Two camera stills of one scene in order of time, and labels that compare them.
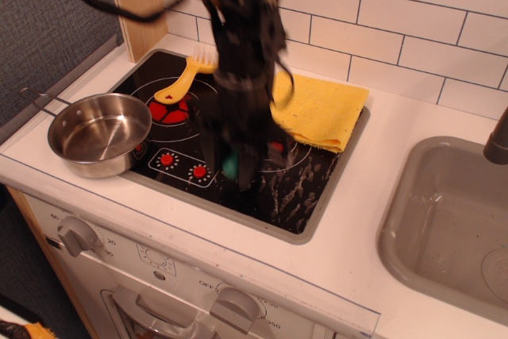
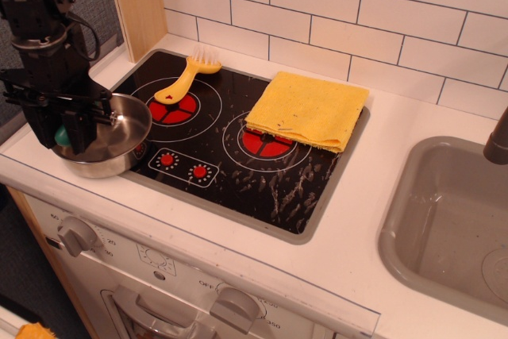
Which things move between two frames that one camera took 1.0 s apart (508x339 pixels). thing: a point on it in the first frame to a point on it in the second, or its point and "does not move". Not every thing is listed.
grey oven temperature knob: (236, 308) does not move
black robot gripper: (240, 105) to (55, 76)
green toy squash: (230, 165) to (62, 136)
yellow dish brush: (203, 60) does not move
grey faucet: (496, 149) does not move
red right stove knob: (199, 171) does not move
